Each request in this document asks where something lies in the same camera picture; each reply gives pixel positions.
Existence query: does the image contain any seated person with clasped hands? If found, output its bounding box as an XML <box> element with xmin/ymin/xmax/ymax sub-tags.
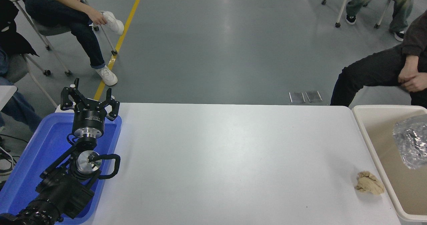
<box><xmin>330</xmin><ymin>10</ymin><xmax>427</xmax><ymax>109</ymax></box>

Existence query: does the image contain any white-legged wheeled chair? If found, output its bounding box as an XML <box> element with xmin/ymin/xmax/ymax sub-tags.
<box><xmin>321</xmin><ymin>0</ymin><xmax>424</xmax><ymax>29</ymax></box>

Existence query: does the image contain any white side table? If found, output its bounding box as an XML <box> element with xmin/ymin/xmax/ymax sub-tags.
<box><xmin>0</xmin><ymin>85</ymin><xmax>17</xmax><ymax>110</ymax></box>

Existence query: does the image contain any blue plastic tray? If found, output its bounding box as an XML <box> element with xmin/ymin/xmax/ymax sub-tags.
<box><xmin>0</xmin><ymin>113</ymin><xmax>122</xmax><ymax>225</ymax></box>

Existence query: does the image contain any seated person with black shoes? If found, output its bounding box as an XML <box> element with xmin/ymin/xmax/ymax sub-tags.
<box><xmin>345</xmin><ymin>0</ymin><xmax>415</xmax><ymax>42</ymax></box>

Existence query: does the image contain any crumpled tan paper ball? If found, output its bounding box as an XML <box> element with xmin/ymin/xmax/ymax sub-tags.
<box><xmin>354</xmin><ymin>171</ymin><xmax>385</xmax><ymax>195</ymax></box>

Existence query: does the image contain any large pale bin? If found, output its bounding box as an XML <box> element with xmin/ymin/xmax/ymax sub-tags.
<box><xmin>352</xmin><ymin>104</ymin><xmax>427</xmax><ymax>223</ymax></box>

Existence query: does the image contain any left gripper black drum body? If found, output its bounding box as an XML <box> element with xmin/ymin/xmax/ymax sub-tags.
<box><xmin>73</xmin><ymin>100</ymin><xmax>107</xmax><ymax>132</ymax></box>

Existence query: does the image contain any grey chair with white legs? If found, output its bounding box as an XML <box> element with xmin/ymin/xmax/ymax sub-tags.
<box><xmin>5</xmin><ymin>53</ymin><xmax>59</xmax><ymax>109</ymax></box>
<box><xmin>12</xmin><ymin>0</ymin><xmax>119</xmax><ymax>77</ymax></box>

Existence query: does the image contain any person beside white side table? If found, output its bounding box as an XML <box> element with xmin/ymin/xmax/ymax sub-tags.
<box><xmin>0</xmin><ymin>0</ymin><xmax>42</xmax><ymax>134</ymax></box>

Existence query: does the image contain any seated person with white shoes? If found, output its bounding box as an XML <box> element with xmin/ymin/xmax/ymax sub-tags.
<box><xmin>15</xmin><ymin>0</ymin><xmax>124</xmax><ymax>86</ymax></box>

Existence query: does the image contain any white floor object with cables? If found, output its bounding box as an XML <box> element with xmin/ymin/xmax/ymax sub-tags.
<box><xmin>0</xmin><ymin>147</ymin><xmax>15</xmax><ymax>178</ymax></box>

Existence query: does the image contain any metal floor plate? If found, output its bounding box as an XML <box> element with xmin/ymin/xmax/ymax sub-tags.
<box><xmin>289</xmin><ymin>92</ymin><xmax>306</xmax><ymax>104</ymax></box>
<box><xmin>305</xmin><ymin>91</ymin><xmax>323</xmax><ymax>103</ymax></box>

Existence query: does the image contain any silver foil tray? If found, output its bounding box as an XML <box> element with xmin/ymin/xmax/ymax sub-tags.
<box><xmin>393</xmin><ymin>114</ymin><xmax>427</xmax><ymax>170</ymax></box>

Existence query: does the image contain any person's hand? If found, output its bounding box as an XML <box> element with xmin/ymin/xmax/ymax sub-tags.
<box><xmin>400</xmin><ymin>72</ymin><xmax>427</xmax><ymax>93</ymax></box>
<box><xmin>398</xmin><ymin>55</ymin><xmax>420</xmax><ymax>84</ymax></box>
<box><xmin>87</xmin><ymin>10</ymin><xmax>107</xmax><ymax>26</ymax></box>

